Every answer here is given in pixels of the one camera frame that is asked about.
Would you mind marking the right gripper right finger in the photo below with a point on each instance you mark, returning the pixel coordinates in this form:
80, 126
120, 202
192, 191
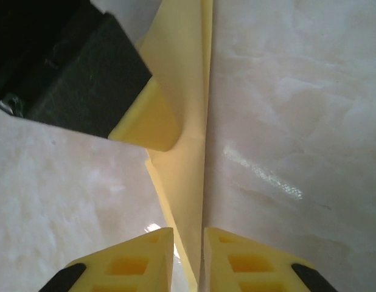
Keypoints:
249, 267

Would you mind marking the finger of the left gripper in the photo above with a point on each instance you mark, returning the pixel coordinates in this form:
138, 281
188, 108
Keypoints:
84, 76

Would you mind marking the yellow cloth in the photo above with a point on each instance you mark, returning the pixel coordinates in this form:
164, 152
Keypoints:
188, 182

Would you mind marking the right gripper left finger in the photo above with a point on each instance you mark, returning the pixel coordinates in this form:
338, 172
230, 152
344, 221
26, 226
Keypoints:
127, 267

